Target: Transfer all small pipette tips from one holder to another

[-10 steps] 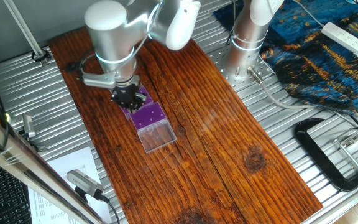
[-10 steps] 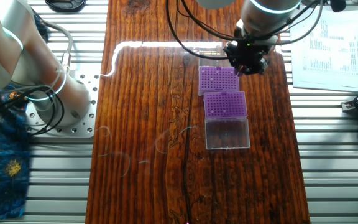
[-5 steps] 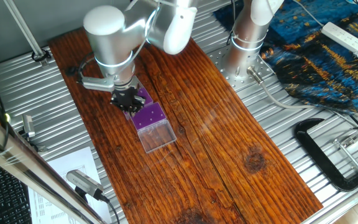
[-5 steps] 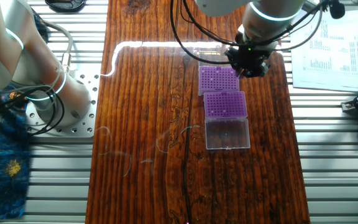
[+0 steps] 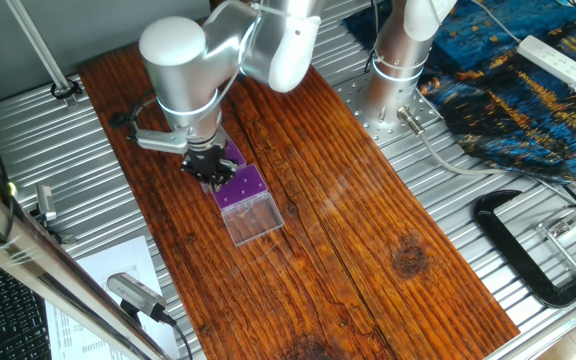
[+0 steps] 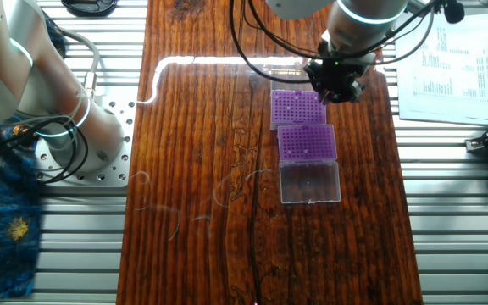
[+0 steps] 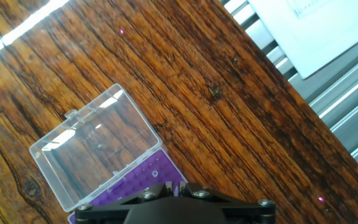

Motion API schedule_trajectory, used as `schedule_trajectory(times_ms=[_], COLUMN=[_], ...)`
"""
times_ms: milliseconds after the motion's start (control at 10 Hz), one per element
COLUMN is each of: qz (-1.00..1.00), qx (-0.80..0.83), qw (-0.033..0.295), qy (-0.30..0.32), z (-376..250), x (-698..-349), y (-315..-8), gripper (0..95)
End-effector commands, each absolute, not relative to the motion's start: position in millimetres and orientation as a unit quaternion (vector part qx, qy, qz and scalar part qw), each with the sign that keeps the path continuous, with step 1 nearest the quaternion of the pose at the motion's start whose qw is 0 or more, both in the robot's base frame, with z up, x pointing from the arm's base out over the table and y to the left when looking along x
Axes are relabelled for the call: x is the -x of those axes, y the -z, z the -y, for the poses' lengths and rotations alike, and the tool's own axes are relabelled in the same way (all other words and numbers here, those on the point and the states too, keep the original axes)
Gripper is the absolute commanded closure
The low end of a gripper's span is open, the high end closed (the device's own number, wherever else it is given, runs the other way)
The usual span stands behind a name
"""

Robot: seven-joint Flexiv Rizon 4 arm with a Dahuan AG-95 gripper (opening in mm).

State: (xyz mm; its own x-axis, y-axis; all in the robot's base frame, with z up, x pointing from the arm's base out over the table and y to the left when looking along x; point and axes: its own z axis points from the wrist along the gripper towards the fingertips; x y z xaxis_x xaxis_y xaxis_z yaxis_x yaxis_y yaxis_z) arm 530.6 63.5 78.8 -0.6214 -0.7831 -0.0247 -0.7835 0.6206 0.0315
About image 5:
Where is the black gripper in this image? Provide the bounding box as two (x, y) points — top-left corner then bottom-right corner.
(181, 145), (239, 194)

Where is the purple pipette tip box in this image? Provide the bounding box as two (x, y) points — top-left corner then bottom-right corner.
(200, 138), (248, 194)
(211, 163), (286, 248)

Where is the brown wooden board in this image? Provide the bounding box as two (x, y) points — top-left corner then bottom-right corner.
(77, 24), (522, 360)

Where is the white printed paper sheet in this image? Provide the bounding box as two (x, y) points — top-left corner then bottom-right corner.
(45, 235), (182, 360)

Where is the silver metal beam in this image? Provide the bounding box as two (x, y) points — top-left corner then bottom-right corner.
(0, 169), (169, 360)

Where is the thin aluminium pole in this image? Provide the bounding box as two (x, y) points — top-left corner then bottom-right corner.
(3, 0), (83, 110)

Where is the black keyboard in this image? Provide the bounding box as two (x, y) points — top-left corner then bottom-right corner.
(0, 247), (53, 360)

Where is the blue patterned cloth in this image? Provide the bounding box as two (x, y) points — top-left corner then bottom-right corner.
(345, 0), (576, 187)

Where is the black C-clamp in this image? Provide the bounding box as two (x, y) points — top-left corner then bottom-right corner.
(472, 189), (576, 310)

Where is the white power strip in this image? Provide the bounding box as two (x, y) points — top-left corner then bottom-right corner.
(516, 34), (576, 87)

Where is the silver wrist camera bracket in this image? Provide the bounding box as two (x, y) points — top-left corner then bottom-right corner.
(135, 128), (189, 155)

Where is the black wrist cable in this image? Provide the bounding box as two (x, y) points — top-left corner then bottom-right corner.
(108, 89), (157, 141)

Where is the large silver camera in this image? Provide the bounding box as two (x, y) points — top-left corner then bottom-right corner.
(106, 272), (177, 326)

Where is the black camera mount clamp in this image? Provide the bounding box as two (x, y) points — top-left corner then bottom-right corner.
(27, 209), (77, 247)

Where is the small silver camera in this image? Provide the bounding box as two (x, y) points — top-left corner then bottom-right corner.
(34, 182), (58, 223)

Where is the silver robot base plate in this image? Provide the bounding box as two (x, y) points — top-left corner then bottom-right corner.
(335, 74), (444, 150)

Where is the grey hose with metal connector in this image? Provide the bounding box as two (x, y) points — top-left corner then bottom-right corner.
(396, 106), (576, 202)

